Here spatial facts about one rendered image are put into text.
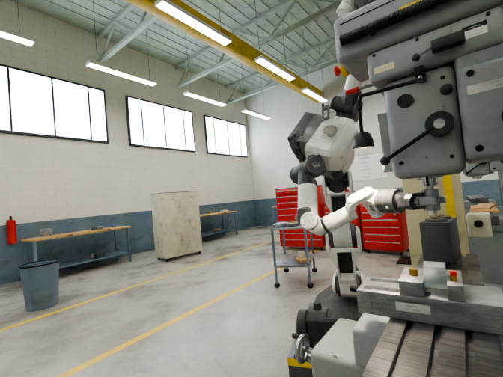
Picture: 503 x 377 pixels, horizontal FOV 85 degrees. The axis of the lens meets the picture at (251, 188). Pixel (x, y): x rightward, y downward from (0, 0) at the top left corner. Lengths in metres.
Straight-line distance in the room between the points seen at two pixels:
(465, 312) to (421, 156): 0.43
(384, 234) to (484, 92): 4.91
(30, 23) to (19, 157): 3.20
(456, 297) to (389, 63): 0.69
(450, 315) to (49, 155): 7.86
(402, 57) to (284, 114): 11.04
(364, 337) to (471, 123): 0.71
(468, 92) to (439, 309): 0.59
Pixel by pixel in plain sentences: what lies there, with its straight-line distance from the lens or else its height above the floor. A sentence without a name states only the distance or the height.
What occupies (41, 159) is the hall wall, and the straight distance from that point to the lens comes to 7.97.
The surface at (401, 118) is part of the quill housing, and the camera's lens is 1.00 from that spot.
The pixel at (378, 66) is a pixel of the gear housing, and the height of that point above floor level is 1.68.
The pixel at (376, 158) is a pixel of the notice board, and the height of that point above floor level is 2.24.
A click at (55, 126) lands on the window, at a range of 8.14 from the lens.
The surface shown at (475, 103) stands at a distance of 0.97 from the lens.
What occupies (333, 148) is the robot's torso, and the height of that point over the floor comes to 1.49.
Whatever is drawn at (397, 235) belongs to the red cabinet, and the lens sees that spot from 5.68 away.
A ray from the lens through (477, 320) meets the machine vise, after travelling 0.93.
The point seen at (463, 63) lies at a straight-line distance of 1.01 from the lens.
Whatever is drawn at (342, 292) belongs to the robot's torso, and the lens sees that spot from 1.90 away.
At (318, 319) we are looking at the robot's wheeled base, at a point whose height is 0.58.
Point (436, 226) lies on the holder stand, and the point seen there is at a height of 1.08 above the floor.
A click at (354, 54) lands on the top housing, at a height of 1.74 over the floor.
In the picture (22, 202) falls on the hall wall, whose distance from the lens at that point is 7.77.
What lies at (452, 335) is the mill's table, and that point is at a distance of 0.90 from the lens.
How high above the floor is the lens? 1.29
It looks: 2 degrees up
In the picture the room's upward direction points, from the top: 5 degrees counter-clockwise
